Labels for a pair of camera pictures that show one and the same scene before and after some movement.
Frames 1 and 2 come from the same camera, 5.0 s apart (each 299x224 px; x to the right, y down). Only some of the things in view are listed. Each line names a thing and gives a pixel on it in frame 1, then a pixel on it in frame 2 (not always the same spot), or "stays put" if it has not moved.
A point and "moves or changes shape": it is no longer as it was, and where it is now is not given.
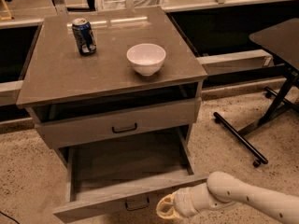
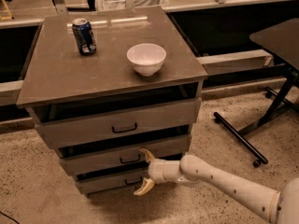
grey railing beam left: [9, 92] stays put
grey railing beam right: [235, 62] stays put
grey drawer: [127, 175] moves or changes shape
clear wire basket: [138, 1] stays put
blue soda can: [84, 36] stays put
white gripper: [181, 202] to [156, 170]
